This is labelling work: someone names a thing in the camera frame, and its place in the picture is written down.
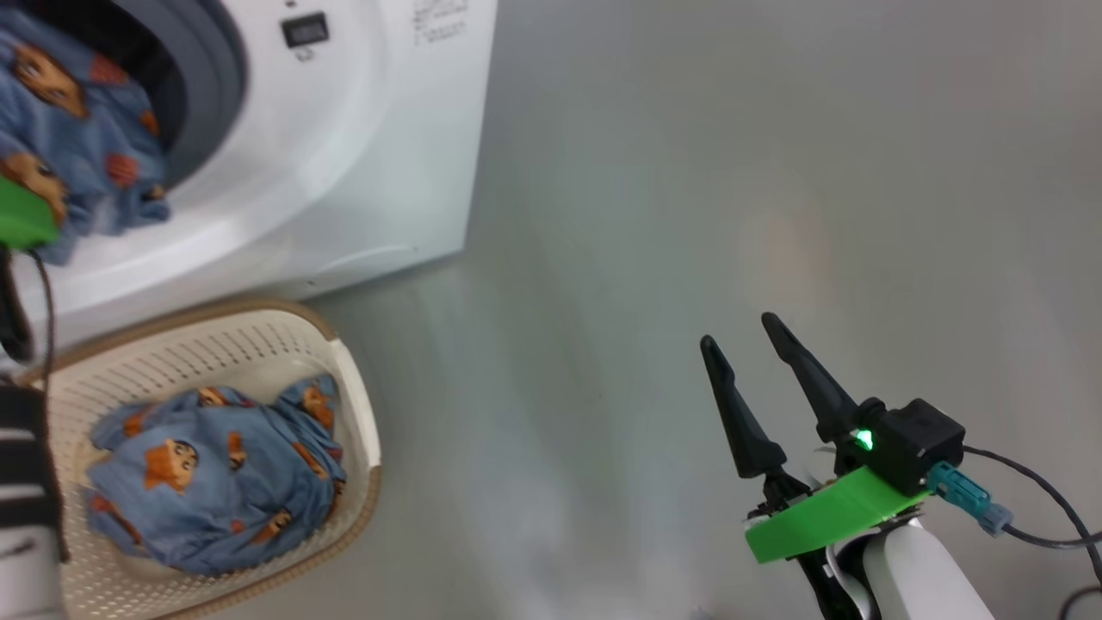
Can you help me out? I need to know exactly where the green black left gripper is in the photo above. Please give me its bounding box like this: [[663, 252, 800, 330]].
[[0, 176, 62, 363]]

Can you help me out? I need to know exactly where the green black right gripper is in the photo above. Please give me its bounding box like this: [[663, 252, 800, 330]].
[[699, 312, 933, 620]]

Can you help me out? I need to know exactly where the blue bear print garment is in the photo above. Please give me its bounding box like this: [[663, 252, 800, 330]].
[[0, 9, 171, 266], [84, 375, 348, 577]]

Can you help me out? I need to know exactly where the cream perforated laundry basket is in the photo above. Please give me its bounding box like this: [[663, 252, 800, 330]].
[[17, 297, 383, 620]]

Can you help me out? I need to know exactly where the white front-load washing machine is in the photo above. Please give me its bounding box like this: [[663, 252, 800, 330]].
[[0, 0, 498, 354]]

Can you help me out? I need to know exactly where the black cable teal connector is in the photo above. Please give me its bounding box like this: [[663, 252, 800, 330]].
[[926, 446, 1102, 620]]

